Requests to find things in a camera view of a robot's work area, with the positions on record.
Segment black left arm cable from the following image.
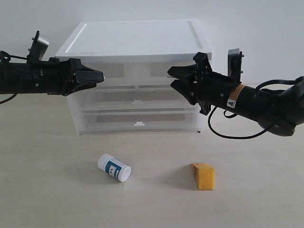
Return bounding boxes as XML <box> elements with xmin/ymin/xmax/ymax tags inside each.
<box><xmin>0</xmin><ymin>50</ymin><xmax>30</xmax><ymax>105</ymax></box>

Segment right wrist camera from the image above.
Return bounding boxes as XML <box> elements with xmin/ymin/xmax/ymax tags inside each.
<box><xmin>228</xmin><ymin>48</ymin><xmax>244</xmax><ymax>83</ymax></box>

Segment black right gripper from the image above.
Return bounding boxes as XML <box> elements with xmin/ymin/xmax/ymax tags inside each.
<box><xmin>167</xmin><ymin>52</ymin><xmax>240</xmax><ymax>114</ymax></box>

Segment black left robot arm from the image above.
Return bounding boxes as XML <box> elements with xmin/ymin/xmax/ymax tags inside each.
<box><xmin>0</xmin><ymin>58</ymin><xmax>105</xmax><ymax>96</ymax></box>

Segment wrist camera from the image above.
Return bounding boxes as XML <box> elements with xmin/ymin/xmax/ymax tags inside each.
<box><xmin>228</xmin><ymin>48</ymin><xmax>244</xmax><ymax>83</ymax></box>
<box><xmin>27</xmin><ymin>30</ymin><xmax>49</xmax><ymax>62</ymax></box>

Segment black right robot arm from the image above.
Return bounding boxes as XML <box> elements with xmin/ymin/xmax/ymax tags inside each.
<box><xmin>168</xmin><ymin>48</ymin><xmax>304</xmax><ymax>140</ymax></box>

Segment white pill bottle teal label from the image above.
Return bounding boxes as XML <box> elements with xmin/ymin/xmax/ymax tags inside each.
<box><xmin>97</xmin><ymin>153</ymin><xmax>132</xmax><ymax>182</ymax></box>

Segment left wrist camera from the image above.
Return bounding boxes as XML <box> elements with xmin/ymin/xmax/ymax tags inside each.
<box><xmin>27</xmin><ymin>30</ymin><xmax>49</xmax><ymax>62</ymax></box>

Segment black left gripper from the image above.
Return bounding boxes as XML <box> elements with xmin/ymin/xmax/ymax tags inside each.
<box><xmin>26</xmin><ymin>58</ymin><xmax>105</xmax><ymax>96</ymax></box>

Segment yellow cheese wedge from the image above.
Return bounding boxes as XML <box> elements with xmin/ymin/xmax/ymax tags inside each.
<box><xmin>190</xmin><ymin>163</ymin><xmax>215</xmax><ymax>190</ymax></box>

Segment white plastic drawer cabinet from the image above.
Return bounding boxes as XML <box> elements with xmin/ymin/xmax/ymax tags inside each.
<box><xmin>56</xmin><ymin>19</ymin><xmax>213</xmax><ymax>130</ymax></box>

